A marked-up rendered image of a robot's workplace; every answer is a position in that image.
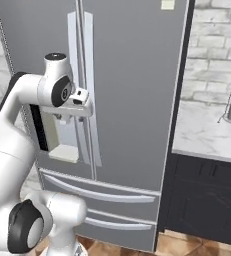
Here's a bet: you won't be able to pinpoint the low grey fridge drawer front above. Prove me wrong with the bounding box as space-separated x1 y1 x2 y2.
74 208 159 253

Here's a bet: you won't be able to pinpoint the long silver fridge drawer handle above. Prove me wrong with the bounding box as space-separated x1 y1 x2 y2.
42 173 157 204

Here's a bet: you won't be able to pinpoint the pale yellow fridge sticker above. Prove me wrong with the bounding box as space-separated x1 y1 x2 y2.
160 0 176 11

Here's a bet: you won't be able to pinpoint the tall grey fridge drawer front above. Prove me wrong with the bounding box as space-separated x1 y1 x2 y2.
37 167 162 223

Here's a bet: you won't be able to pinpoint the black base cupboards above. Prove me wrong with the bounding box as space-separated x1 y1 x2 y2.
157 150 231 248

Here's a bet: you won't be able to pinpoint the grey fridge door with dispenser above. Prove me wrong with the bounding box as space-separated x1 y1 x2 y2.
0 0 97 181

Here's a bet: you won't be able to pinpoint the wire paper towel stand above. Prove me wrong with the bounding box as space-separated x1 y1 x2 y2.
216 76 231 133

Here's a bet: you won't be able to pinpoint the plain grey fridge door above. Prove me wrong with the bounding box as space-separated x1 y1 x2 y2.
78 0 190 193

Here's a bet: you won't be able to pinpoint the silver vertical fridge door handle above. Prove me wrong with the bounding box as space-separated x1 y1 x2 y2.
83 10 103 168
67 11 92 166

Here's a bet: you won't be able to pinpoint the fridge water dispenser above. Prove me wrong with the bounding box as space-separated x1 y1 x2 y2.
29 103 82 165

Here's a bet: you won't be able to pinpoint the short silver fridge drawer handle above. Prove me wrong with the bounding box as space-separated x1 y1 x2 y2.
84 216 154 232

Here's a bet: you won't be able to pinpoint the grey steel fridge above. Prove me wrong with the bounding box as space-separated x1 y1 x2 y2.
0 0 197 253

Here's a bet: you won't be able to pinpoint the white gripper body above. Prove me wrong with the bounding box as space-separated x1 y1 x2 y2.
40 99 95 119

